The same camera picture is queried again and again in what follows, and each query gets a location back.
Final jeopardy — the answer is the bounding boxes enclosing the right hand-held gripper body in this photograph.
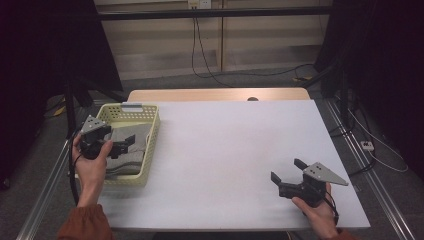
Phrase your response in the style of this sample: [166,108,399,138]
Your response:
[278,162,350,208]

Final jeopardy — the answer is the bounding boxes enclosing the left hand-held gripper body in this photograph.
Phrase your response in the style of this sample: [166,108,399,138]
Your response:
[79,114,116,160]

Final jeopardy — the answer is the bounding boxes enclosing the grey pants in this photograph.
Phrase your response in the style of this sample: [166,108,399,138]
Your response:
[104,123,152,177]

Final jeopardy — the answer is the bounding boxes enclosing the pale yellow plastic basket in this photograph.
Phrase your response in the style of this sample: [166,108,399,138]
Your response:
[74,102,161,188]

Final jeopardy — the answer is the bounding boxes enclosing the person's right hand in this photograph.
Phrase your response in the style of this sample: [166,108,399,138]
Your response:
[291,182,340,240]

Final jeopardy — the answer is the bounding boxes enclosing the person's left hand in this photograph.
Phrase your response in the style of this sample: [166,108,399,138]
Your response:
[71,133,114,205]

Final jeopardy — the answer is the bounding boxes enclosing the black metal stand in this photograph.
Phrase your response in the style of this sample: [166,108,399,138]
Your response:
[63,76,128,140]
[301,59,355,131]

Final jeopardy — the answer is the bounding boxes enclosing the yellow floor tape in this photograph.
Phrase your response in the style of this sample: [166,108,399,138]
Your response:
[51,105,67,118]

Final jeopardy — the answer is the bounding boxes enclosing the white table board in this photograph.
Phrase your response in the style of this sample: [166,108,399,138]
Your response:
[98,99,372,233]

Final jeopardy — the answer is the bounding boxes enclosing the dark curtain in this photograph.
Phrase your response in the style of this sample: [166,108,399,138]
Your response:
[0,0,124,192]
[313,0,424,172]

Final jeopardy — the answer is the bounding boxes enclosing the black horizontal bar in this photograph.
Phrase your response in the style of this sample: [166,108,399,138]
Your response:
[98,5,334,22]

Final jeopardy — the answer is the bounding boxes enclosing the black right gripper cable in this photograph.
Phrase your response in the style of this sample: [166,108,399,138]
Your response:
[322,189,340,225]

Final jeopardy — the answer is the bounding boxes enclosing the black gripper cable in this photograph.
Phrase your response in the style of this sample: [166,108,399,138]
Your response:
[67,132,83,206]
[322,189,340,225]

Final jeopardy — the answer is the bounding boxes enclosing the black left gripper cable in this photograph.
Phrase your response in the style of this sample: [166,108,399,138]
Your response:
[67,132,83,206]

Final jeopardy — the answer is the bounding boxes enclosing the black floor cable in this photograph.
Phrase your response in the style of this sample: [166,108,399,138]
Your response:
[328,99,380,178]

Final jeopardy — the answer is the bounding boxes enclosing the metal floor rail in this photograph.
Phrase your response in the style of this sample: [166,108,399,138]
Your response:
[324,99,418,240]
[16,99,104,240]

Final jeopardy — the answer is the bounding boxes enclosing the white floor cable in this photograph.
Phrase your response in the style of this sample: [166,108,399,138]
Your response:
[346,108,410,174]

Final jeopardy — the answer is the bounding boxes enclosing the black wall cable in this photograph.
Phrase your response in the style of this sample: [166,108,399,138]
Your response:
[190,8,316,80]
[195,16,234,89]

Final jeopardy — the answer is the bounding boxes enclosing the white wall socket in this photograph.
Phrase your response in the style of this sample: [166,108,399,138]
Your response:
[187,0,213,10]

